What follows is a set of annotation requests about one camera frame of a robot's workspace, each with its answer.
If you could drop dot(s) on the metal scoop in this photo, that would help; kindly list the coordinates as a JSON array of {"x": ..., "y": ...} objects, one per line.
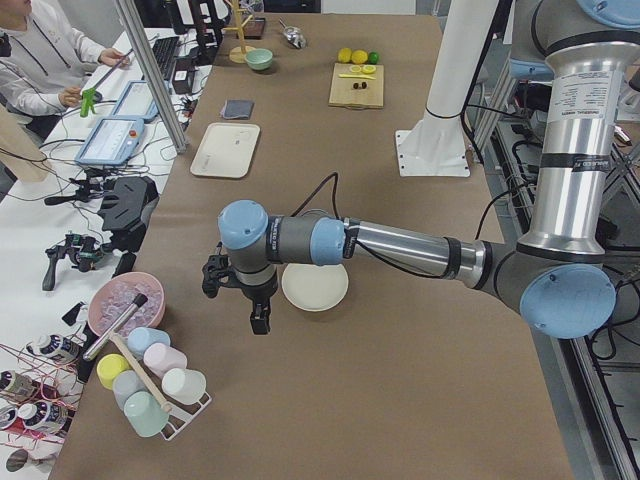
[{"x": 293, "y": 35}]

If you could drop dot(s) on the bamboo cutting board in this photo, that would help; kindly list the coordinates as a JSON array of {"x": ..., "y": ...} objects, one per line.
[{"x": 356, "y": 93}]

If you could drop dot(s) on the seated person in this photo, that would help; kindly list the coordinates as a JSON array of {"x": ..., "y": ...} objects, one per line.
[{"x": 47, "y": 63}]

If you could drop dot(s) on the white cup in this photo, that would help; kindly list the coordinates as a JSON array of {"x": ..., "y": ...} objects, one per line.
[{"x": 184, "y": 385}]

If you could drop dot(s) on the mint green bowl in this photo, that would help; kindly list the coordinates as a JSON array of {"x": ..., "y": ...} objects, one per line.
[{"x": 259, "y": 59}]

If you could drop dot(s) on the aluminium frame post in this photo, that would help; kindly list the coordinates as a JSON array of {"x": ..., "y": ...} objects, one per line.
[{"x": 134, "y": 28}]

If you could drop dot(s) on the dark wooden tray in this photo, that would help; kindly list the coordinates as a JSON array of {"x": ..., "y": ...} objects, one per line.
[{"x": 254, "y": 29}]

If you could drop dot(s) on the yellow plastic knife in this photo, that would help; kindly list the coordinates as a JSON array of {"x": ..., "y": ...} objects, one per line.
[{"x": 356, "y": 76}]

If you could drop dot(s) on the cream round plate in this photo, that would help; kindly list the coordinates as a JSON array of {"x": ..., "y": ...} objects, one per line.
[{"x": 314, "y": 288}]

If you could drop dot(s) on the yellow cup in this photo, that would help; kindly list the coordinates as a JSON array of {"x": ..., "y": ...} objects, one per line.
[{"x": 109, "y": 367}]

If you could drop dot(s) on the pink cup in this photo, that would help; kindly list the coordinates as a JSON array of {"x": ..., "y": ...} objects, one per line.
[{"x": 159, "y": 358}]

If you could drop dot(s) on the cream rectangular rabbit tray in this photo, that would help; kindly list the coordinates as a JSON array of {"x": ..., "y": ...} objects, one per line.
[{"x": 226, "y": 150}]

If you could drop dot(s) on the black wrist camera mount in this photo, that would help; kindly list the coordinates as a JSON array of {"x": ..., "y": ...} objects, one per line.
[{"x": 217, "y": 273}]

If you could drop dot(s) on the blue cup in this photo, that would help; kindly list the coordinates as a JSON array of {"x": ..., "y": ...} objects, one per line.
[{"x": 141, "y": 338}]

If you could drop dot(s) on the white camera post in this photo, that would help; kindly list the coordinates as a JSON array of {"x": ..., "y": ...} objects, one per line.
[{"x": 436, "y": 144}]

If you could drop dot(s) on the white cup rack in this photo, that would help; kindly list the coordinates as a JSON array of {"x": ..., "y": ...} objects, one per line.
[{"x": 179, "y": 417}]

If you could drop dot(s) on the black device stand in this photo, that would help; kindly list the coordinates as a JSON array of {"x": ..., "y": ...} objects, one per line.
[{"x": 126, "y": 210}]

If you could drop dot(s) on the mint cup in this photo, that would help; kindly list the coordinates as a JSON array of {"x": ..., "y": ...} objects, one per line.
[{"x": 145, "y": 414}]

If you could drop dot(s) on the green clamp tool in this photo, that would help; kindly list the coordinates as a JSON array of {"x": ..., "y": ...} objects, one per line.
[{"x": 87, "y": 102}]

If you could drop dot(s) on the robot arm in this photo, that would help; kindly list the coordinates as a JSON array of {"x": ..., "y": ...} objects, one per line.
[{"x": 553, "y": 276}]

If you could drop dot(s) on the black keyboard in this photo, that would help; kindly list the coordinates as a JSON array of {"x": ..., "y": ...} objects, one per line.
[{"x": 164, "y": 51}]

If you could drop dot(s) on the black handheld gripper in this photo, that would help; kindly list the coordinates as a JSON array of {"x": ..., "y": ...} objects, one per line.
[{"x": 84, "y": 252}]

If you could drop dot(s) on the yellow lemon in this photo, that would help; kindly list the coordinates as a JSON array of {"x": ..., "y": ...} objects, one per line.
[
  {"x": 359, "y": 57},
  {"x": 344, "y": 55}
]

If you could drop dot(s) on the metal muddler stick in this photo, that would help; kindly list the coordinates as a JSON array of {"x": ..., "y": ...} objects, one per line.
[{"x": 92, "y": 351}]

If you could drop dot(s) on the grey cup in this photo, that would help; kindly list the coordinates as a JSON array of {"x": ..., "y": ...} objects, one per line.
[{"x": 125, "y": 385}]

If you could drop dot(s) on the wooden mug tree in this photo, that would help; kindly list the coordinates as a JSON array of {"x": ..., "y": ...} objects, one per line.
[{"x": 237, "y": 54}]

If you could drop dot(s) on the grey folded cloth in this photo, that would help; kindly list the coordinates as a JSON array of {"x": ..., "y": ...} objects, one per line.
[{"x": 234, "y": 109}]

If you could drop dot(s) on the pink bowl with ice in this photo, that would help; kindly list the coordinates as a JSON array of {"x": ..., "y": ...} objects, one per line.
[{"x": 115, "y": 296}]

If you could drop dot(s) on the blue teach pendant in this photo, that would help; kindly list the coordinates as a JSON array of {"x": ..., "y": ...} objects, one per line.
[
  {"x": 111, "y": 142},
  {"x": 136, "y": 100}
]

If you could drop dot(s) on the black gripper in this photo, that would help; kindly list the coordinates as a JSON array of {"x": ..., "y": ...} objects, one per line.
[{"x": 256, "y": 294}]

